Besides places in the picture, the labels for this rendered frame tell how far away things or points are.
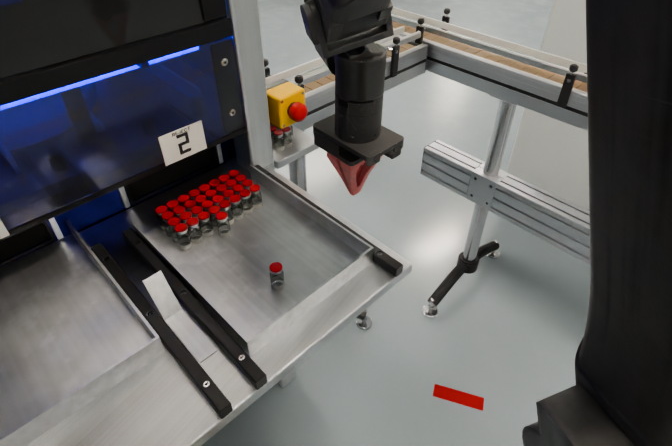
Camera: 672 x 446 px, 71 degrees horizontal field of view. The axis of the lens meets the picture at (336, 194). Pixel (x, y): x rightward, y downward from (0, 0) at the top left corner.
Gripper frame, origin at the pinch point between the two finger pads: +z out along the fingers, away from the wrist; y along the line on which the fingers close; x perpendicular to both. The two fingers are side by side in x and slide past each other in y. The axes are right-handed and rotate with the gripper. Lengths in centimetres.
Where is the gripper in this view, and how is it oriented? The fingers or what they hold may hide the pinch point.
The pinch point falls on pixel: (355, 188)
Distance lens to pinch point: 64.6
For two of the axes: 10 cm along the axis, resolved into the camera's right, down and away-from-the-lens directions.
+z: -0.1, 7.7, 6.3
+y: -6.9, -4.6, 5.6
